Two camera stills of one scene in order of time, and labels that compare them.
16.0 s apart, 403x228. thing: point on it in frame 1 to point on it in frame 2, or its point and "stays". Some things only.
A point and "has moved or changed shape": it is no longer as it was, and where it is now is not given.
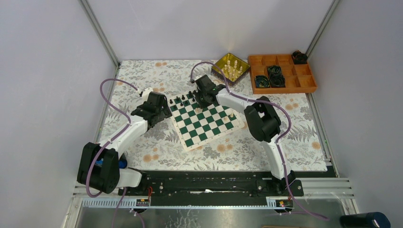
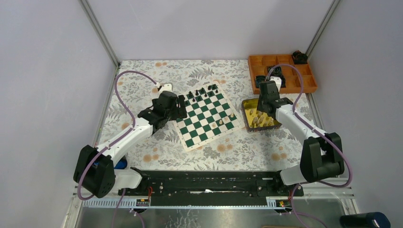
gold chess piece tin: x=234 y=69 has moved or changed shape
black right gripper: x=202 y=106 to x=259 y=107
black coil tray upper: x=274 y=70 stays
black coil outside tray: x=298 y=58 stays
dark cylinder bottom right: x=367 y=220 stays
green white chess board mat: x=196 y=126 stays
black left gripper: x=165 y=112 to x=180 y=113
